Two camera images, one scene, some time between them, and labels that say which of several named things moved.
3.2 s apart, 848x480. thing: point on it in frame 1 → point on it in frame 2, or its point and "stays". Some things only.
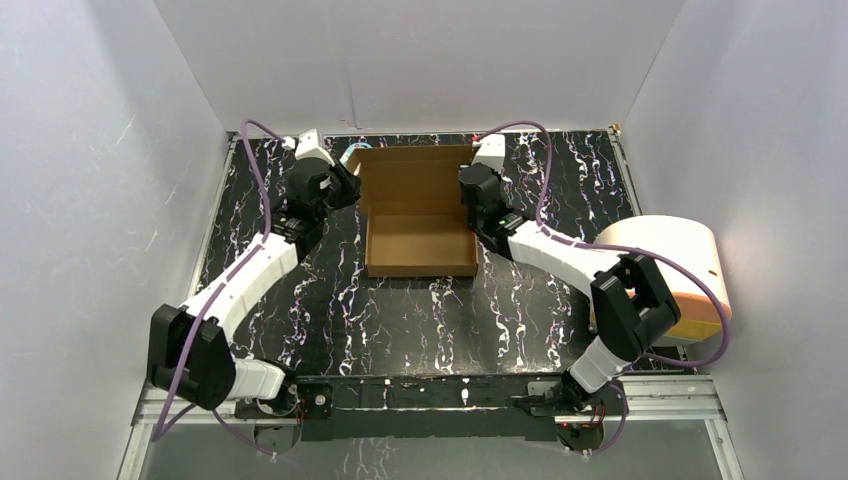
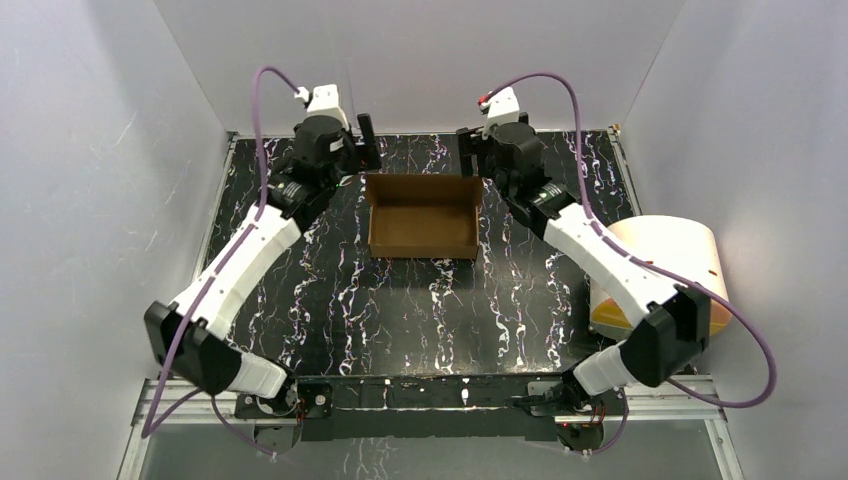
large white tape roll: [692, 243] stays
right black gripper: [493, 171] → [464, 137]
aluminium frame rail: [674, 399] stays
